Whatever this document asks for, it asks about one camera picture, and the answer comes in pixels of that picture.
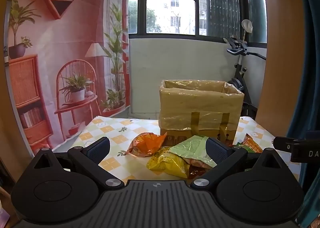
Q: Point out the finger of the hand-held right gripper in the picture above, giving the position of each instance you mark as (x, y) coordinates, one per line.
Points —
(282, 144)

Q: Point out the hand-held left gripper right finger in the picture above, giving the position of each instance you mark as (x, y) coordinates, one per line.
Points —
(217, 151)

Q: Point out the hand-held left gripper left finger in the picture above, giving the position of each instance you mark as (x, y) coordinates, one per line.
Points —
(100, 150)

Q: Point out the red orange snack packet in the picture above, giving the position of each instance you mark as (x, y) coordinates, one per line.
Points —
(251, 143)

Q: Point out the yellow snack packet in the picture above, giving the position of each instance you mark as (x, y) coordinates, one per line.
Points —
(167, 163)

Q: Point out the cardboard box with plastic liner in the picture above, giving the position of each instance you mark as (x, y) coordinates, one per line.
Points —
(200, 103)

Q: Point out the checkered flower tablecloth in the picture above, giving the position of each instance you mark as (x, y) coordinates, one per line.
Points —
(100, 128)

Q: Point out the green snack packet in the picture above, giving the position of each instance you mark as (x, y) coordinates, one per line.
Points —
(190, 146)

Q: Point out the dark red snack packet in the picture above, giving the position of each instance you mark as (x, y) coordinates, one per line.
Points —
(197, 171)

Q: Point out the black exercise bike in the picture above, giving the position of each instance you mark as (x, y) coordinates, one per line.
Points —
(240, 80)

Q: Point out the teal curtain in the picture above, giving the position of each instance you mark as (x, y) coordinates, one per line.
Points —
(310, 67)

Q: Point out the brown wooden panel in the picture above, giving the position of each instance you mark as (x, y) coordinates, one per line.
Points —
(280, 55)

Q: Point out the printed wall backdrop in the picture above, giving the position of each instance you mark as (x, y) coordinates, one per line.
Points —
(62, 42)

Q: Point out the window with black frame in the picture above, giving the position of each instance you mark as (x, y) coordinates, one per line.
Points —
(170, 0)

